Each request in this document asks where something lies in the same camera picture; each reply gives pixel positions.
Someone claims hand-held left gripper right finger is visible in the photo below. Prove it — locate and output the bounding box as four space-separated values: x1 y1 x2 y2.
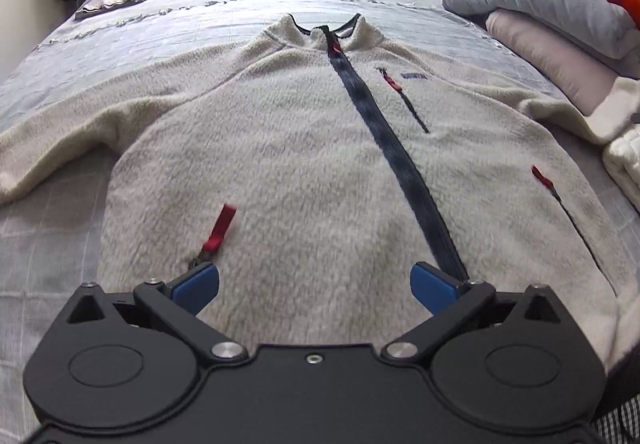
381 262 567 366

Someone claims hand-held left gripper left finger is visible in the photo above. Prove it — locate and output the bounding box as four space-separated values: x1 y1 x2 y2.
66 262 249 366

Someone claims cream fleece zip jacket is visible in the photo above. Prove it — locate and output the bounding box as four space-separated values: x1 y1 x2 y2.
0 13 638 375

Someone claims white knitted blanket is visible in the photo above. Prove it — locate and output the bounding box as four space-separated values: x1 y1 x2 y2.
584 75 640 213

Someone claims checked clothing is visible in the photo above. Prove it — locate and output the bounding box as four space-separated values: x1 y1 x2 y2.
592 398 640 444

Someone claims pink pillow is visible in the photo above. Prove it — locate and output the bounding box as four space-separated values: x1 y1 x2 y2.
486 10 625 114

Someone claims folded grey-brown cloth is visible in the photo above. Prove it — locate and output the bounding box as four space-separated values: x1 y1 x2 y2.
74 0 152 21

